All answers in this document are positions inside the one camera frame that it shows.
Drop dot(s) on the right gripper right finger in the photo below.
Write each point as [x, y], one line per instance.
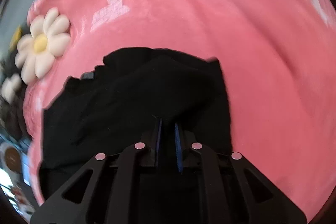
[186, 148]

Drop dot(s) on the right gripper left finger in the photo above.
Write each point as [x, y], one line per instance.
[148, 146]

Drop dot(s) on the black knit garment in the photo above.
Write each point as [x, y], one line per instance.
[124, 97]

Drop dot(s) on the dark brown quilted pillow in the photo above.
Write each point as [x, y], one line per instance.
[12, 118]

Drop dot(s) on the white daisy flower pillow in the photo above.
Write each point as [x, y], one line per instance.
[37, 51]

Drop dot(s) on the pink plush blanket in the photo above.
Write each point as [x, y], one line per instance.
[278, 58]

